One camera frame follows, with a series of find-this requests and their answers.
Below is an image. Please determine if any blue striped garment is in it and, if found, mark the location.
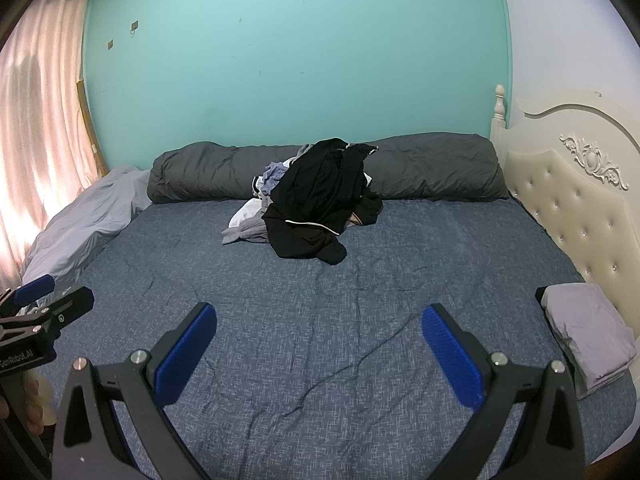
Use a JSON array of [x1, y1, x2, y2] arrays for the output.
[[252, 160, 292, 197]]

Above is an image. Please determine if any black garment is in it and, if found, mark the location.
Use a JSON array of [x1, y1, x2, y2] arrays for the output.
[[272, 137, 385, 237]]

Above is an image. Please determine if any blue patterned bed sheet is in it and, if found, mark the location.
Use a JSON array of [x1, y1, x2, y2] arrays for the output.
[[30, 195, 637, 480]]

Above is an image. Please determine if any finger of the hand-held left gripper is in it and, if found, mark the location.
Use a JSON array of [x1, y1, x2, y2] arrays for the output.
[[0, 274, 56, 311], [29, 286, 96, 332]]

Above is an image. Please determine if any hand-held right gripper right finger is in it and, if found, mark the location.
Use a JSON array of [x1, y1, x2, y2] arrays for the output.
[[421, 302, 588, 480]]

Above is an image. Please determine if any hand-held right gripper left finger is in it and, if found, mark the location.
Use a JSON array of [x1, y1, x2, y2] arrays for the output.
[[50, 301, 218, 480]]

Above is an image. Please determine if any light grey garment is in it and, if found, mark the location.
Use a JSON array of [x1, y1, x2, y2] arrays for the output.
[[222, 199, 273, 246]]

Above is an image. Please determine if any wooden window frame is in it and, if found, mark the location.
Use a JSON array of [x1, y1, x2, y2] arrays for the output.
[[75, 77, 109, 179]]

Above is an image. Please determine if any person's left hand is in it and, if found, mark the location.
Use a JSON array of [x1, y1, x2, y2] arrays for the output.
[[0, 372, 57, 436]]

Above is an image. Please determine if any light grey blanket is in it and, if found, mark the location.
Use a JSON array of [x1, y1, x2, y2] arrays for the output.
[[22, 165, 153, 311]]

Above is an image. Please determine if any folded light grey cloth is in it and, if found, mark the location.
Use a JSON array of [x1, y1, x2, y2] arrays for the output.
[[537, 282, 639, 394]]

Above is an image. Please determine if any cream tufted headboard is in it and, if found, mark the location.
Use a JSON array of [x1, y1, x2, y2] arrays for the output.
[[489, 85, 640, 341]]

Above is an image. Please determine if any dark grey rolled duvet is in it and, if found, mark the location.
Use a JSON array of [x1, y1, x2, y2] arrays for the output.
[[147, 134, 509, 205]]

